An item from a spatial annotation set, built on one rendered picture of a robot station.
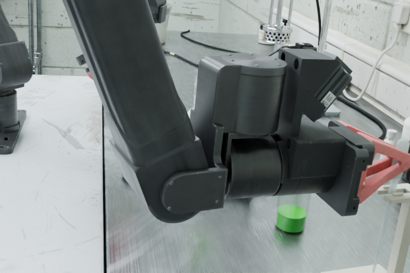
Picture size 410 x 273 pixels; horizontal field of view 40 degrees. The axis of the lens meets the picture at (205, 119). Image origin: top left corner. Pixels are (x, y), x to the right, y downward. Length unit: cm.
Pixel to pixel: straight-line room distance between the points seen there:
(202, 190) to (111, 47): 14
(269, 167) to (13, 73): 58
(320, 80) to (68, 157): 54
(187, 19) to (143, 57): 289
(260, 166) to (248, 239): 25
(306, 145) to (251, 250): 25
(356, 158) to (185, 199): 15
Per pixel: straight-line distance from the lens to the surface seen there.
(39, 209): 77
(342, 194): 52
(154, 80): 41
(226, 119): 46
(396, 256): 65
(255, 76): 45
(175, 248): 69
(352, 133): 53
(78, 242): 70
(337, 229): 78
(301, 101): 48
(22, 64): 98
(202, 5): 330
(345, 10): 168
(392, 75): 132
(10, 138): 99
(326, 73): 49
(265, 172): 49
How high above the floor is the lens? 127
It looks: 19 degrees down
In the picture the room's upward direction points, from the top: 5 degrees clockwise
